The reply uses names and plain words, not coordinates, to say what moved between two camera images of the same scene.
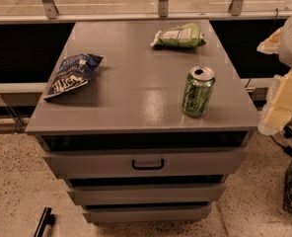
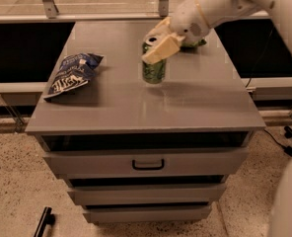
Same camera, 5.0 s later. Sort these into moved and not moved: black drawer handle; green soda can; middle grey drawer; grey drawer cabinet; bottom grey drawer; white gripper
Moved: white gripper; green soda can
Not moved: middle grey drawer; grey drawer cabinet; black drawer handle; bottom grey drawer
